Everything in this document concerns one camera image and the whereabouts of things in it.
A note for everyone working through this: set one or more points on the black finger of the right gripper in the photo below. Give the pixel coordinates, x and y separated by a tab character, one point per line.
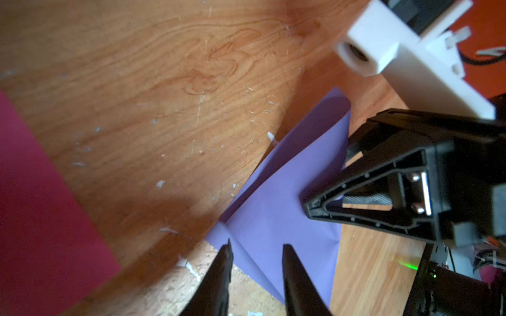
389	194

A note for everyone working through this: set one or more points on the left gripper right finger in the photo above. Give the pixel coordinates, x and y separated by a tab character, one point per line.
301	296

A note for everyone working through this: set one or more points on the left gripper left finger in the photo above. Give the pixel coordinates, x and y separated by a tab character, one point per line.
212	295

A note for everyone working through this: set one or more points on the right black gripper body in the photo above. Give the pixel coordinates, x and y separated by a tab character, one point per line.
468	187

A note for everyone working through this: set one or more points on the purple square paper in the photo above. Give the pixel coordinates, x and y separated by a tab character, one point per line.
268	211

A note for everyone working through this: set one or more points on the magenta square paper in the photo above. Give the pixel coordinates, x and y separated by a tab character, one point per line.
51	255

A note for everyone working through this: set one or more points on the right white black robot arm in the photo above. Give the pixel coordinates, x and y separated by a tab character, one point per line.
438	290

